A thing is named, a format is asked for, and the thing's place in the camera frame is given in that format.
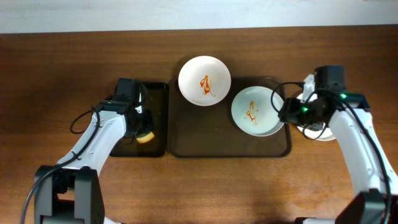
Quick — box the small black tray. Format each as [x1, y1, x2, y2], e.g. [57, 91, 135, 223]
[110, 82, 169, 157]

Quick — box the white plate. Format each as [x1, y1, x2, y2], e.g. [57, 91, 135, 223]
[297, 93, 335, 141]
[178, 56, 231, 106]

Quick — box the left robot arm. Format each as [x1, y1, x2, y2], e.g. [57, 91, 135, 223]
[20, 78, 149, 223]

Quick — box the white plate top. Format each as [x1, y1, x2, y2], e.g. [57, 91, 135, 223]
[178, 56, 231, 106]

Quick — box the pale blue plate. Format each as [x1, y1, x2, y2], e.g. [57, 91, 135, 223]
[231, 86, 284, 137]

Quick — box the white plate bottom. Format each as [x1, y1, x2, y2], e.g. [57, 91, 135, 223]
[297, 93, 335, 141]

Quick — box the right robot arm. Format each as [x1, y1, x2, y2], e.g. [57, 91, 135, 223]
[277, 65, 397, 224]

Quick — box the large brown serving tray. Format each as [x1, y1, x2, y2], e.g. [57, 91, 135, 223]
[168, 77, 292, 158]

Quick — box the green and orange sponge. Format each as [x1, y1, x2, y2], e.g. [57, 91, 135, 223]
[136, 131, 155, 144]

